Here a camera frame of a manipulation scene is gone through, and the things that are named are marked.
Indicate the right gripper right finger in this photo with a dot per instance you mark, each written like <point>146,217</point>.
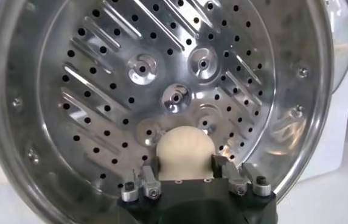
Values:
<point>241,179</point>

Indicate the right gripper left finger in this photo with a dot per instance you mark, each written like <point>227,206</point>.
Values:
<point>149,185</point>

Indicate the white steamed baozi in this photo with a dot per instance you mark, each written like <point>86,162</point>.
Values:
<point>186,152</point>

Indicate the stainless steel steamer basket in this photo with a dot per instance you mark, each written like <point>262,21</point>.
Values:
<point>101,76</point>

